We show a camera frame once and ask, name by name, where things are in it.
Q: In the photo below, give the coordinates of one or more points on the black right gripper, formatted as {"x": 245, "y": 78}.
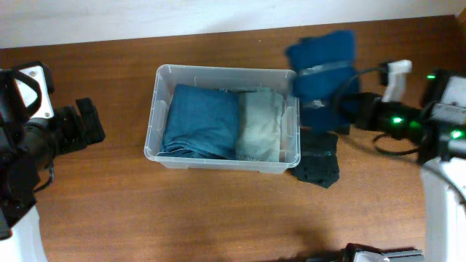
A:
{"x": 346, "y": 110}

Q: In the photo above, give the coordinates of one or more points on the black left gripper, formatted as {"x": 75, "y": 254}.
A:
{"x": 89, "y": 121}

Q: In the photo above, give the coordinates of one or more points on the blue taped shirt bundle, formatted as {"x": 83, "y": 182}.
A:
{"x": 323, "y": 64}

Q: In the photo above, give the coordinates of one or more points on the dark blue jeans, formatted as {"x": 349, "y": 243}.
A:
{"x": 201, "y": 124}

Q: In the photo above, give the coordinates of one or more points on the light blue jeans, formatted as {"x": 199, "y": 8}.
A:
{"x": 260, "y": 126}

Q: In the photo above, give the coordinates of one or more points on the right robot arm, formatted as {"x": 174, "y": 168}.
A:
{"x": 437, "y": 130}

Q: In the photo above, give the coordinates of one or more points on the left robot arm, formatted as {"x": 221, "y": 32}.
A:
{"x": 22, "y": 177}

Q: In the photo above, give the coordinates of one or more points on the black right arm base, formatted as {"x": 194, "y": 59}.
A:
{"x": 364, "y": 253}

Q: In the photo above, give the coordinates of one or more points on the black taped shirt bundle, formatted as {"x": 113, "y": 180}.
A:
{"x": 343, "y": 129}

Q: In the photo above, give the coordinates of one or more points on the black taped cloth bundle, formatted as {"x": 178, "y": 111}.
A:
{"x": 319, "y": 163}

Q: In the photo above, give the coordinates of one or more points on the clear plastic storage bin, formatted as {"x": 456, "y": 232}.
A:
{"x": 221, "y": 78}

